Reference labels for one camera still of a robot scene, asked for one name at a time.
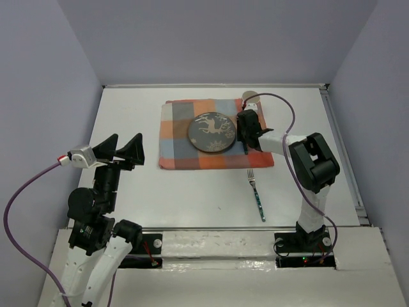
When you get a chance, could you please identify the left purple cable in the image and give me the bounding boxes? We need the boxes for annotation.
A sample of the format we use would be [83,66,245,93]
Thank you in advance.
[3,159,116,307]

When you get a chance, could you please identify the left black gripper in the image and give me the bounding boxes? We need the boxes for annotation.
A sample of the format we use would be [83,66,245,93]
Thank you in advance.
[93,131,146,210]

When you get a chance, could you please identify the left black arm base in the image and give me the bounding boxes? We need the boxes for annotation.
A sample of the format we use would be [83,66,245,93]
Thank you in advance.
[120,233,163,269]

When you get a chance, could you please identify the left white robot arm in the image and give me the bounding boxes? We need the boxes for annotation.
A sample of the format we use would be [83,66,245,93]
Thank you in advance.
[51,133,145,306]

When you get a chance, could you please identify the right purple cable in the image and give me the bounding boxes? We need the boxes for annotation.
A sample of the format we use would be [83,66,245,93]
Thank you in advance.
[242,92,337,266]

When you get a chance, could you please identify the dark plate with deer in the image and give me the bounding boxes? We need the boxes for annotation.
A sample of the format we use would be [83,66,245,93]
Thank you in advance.
[187,112,236,154]

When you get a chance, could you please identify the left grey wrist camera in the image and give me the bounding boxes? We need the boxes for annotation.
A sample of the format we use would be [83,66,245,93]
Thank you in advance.
[58,145,97,169]

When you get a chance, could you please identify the purple cable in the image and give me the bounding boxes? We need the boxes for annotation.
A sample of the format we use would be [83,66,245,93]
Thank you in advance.
[3,159,116,307]
[242,92,337,266]

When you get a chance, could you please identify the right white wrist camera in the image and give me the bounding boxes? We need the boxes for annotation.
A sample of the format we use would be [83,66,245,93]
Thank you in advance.
[242,98,259,112]

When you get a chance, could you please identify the pink paper cup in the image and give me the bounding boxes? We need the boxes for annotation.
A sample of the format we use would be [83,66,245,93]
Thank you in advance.
[242,91,260,104]

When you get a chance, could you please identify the fork with teal handle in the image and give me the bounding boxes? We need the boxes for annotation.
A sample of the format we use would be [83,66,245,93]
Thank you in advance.
[247,169,266,222]

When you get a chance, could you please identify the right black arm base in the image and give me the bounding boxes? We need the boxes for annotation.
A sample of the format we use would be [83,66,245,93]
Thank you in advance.
[273,232,336,269]

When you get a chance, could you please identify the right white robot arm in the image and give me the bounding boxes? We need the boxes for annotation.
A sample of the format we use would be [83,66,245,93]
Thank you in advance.
[236,109,340,257]

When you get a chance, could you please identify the orange checkered cloth placemat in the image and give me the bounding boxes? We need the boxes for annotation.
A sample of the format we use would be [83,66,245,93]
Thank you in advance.
[158,98,274,170]

